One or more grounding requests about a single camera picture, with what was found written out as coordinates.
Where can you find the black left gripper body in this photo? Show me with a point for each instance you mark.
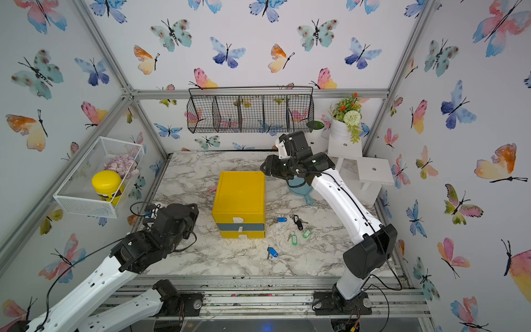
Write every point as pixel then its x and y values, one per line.
pixel 192 221

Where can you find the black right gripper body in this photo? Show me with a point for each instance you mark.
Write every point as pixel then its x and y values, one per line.
pixel 286 168

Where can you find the dark teal plastic drawer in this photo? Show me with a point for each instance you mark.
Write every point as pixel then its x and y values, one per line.
pixel 241 227

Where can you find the yellow bottom drawer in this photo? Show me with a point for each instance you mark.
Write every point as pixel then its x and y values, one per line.
pixel 243 235

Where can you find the key with black tag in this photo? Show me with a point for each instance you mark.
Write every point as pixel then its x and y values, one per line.
pixel 298 222

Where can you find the yellow plastic drawer box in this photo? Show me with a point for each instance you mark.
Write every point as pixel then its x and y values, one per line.
pixel 240 198

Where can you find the key with green tag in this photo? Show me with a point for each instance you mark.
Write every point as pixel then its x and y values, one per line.
pixel 307 233
pixel 292 238

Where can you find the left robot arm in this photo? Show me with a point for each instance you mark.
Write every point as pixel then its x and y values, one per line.
pixel 128 258

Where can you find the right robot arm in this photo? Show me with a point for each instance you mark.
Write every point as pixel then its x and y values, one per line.
pixel 372 241

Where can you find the blue plastic dustpan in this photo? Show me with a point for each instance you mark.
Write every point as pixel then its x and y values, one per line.
pixel 299 187

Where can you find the small white pot green plant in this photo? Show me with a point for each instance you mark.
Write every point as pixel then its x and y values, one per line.
pixel 315 125

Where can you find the white pot with flowers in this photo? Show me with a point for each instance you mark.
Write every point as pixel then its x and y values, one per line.
pixel 347 118

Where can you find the yellow lidded jar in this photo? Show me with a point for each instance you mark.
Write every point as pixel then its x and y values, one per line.
pixel 109 186

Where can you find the white stepped plant stand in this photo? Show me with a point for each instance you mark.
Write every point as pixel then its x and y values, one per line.
pixel 364 176

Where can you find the pink flower bunch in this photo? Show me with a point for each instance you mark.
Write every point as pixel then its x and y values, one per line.
pixel 125 166

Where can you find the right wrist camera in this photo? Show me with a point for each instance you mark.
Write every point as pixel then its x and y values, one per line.
pixel 281 148

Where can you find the black wire wall basket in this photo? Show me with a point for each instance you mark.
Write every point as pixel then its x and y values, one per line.
pixel 250 110

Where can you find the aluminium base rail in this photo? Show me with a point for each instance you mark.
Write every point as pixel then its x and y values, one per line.
pixel 273 297

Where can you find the white wire mesh basket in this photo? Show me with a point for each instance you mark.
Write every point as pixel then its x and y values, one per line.
pixel 76 194

